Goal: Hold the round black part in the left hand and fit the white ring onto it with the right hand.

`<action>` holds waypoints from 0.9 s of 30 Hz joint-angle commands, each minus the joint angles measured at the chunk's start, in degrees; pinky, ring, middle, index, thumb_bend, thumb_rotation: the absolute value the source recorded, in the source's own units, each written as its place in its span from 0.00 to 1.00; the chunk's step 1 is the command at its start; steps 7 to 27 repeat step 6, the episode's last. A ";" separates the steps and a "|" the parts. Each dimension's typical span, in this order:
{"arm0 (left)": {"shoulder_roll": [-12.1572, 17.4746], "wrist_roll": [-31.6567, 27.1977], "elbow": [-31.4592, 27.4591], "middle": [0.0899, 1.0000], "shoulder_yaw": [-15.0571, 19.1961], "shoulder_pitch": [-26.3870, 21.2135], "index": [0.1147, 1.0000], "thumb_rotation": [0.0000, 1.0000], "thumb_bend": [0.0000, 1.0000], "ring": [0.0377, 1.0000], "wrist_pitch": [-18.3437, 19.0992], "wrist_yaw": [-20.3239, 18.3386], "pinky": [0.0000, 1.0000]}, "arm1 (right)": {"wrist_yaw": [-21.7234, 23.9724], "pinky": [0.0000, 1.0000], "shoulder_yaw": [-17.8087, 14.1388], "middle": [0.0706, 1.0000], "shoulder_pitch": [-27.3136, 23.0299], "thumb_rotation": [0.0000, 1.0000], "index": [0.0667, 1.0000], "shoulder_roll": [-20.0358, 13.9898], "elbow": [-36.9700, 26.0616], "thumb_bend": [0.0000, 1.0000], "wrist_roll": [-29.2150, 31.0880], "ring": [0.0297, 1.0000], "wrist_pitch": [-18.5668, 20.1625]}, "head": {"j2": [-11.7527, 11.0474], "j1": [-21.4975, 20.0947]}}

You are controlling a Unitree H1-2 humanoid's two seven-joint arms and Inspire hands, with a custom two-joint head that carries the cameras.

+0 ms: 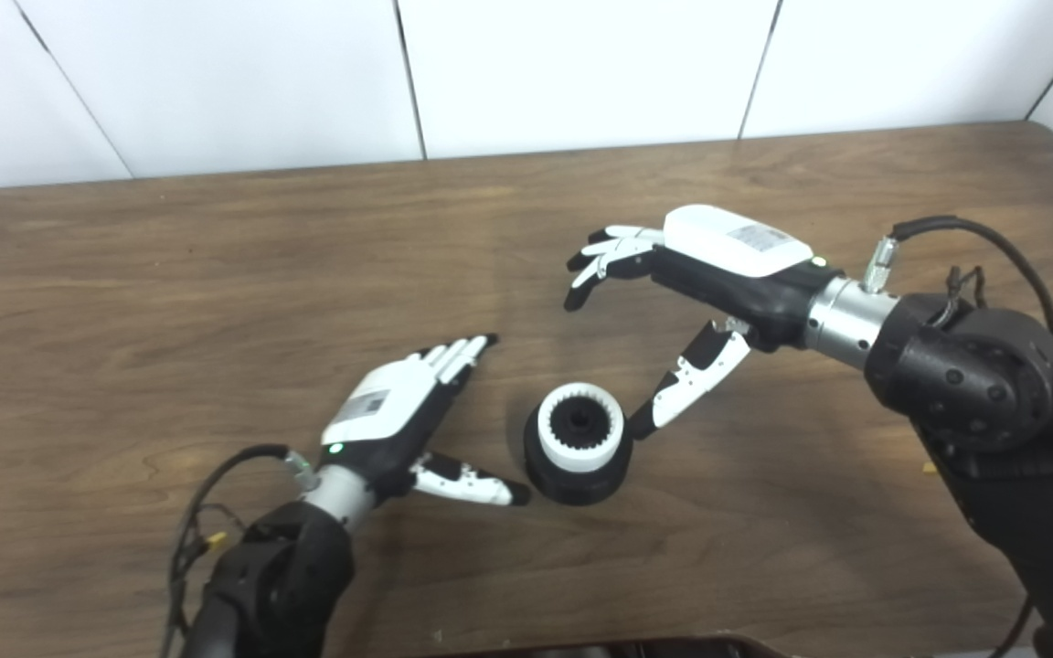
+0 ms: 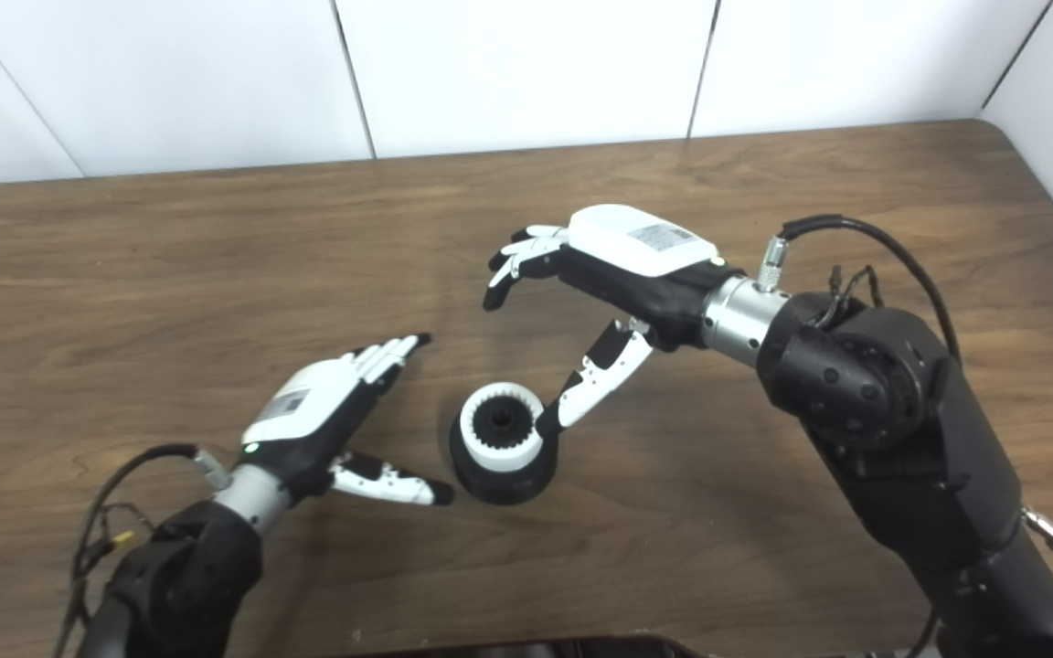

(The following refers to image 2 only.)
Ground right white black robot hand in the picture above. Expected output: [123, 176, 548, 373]
[483, 204, 747, 440]

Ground white toothed plastic ring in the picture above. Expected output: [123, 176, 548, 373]
[460, 382, 546, 472]

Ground round black plastic part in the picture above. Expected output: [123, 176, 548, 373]
[450, 402, 559, 505]

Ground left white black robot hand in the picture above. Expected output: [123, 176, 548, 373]
[240, 334, 455, 506]

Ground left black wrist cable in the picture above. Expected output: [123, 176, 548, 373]
[51, 443, 233, 658]

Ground thin arm wire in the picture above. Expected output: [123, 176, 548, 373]
[79, 503, 157, 586]
[814, 265, 884, 330]

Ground left thin arm wire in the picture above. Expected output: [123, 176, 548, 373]
[79, 503, 157, 586]

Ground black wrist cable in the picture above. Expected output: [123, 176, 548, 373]
[51, 443, 233, 658]
[755, 214, 1053, 556]

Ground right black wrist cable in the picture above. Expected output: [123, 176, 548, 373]
[755, 214, 1053, 556]

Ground right thin arm wire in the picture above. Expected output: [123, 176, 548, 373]
[814, 265, 884, 330]

